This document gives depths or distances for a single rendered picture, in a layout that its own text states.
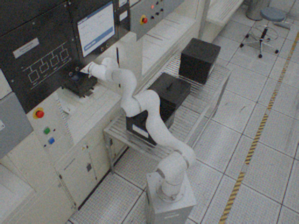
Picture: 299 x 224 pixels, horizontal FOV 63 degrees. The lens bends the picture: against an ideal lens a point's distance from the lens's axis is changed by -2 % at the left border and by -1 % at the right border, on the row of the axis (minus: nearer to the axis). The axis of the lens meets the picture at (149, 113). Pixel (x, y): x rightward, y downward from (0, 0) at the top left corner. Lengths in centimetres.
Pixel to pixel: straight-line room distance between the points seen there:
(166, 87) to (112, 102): 47
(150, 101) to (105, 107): 65
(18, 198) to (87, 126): 64
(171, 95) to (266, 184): 140
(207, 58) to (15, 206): 179
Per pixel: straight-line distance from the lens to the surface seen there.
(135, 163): 266
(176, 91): 211
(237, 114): 328
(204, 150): 283
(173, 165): 132
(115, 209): 247
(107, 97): 204
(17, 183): 179
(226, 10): 347
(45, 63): 127
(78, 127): 188
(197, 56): 226
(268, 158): 304
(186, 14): 311
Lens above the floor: 234
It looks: 50 degrees down
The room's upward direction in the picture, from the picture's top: 4 degrees clockwise
